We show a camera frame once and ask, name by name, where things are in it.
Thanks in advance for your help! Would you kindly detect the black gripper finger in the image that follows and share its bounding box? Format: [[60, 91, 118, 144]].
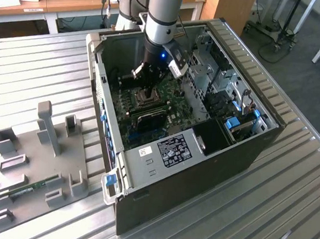
[[129, 61, 154, 99], [147, 68, 169, 100]]

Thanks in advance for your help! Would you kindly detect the CPU socket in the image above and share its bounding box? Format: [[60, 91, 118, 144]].
[[132, 83, 163, 111]]

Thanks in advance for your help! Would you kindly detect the blue expansion slot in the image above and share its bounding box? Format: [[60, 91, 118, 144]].
[[127, 132, 143, 142]]

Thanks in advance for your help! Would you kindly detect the green motherboard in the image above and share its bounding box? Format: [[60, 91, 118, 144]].
[[103, 67, 210, 157]]

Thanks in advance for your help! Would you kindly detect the black graphics card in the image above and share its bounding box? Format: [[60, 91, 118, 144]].
[[135, 108, 167, 135]]

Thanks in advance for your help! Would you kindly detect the silver drive cage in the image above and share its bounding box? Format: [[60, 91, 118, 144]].
[[180, 26, 241, 122]]

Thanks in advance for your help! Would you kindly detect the hard disk in blue carrier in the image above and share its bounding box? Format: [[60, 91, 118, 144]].
[[221, 115, 260, 146]]

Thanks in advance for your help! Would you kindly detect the silver power supply unit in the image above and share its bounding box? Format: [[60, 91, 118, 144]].
[[114, 121, 208, 203]]

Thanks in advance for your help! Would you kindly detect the wooden cabinet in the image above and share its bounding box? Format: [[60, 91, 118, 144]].
[[198, 0, 258, 38]]

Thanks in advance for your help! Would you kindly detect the blue case latch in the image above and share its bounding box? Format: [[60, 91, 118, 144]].
[[103, 173, 117, 189]]

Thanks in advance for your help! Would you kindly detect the black grey PC case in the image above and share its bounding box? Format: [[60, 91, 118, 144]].
[[70, 7, 306, 239]]

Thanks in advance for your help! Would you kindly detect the black wheeled stand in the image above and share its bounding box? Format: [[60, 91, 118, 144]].
[[243, 0, 305, 55]]

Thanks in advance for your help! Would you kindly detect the grey parts rack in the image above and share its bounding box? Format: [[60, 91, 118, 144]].
[[0, 97, 97, 238]]

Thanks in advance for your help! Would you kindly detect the green RAM stick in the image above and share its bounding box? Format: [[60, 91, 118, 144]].
[[7, 177, 48, 200]]

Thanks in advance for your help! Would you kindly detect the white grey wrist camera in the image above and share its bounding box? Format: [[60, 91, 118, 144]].
[[159, 39, 191, 80]]

